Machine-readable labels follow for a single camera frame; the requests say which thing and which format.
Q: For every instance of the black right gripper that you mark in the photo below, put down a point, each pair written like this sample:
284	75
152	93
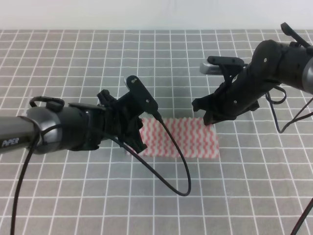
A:
236	100

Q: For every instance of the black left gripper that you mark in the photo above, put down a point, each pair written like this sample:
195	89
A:
122	119

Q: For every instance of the pink wavy striped towel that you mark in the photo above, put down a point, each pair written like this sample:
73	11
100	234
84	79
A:
194	139

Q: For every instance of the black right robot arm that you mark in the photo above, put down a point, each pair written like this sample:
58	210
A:
272	64

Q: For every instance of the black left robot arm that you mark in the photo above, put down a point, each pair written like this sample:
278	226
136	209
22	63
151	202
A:
75	127

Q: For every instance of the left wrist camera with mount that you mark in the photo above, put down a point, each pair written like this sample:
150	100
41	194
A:
141	95

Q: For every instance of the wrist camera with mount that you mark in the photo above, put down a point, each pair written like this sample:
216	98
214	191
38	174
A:
141	95
228	67

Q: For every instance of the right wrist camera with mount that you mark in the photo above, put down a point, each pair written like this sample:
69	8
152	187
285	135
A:
228	67

